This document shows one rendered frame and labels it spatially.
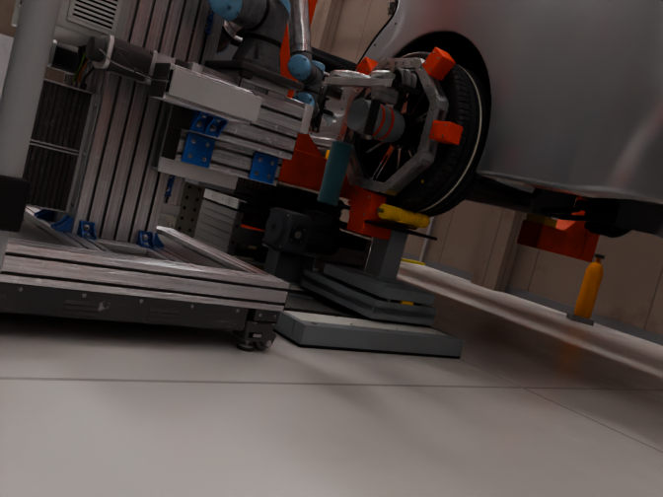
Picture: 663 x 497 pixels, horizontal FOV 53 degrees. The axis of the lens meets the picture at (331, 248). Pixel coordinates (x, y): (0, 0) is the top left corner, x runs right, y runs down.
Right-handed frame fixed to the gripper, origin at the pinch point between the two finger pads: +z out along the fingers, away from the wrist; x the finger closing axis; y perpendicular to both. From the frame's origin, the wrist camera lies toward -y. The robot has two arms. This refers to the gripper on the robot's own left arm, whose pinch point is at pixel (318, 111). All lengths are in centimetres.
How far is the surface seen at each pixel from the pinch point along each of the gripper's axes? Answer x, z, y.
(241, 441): 27, -141, 83
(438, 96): 45.2, -14.8, -14.8
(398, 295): 50, -2, 63
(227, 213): -36, 33, 52
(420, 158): 44.9, -16.0, 9.2
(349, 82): 10.5, -8.4, -13.1
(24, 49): 16, -220, 26
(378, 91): 24.1, -26.2, -9.4
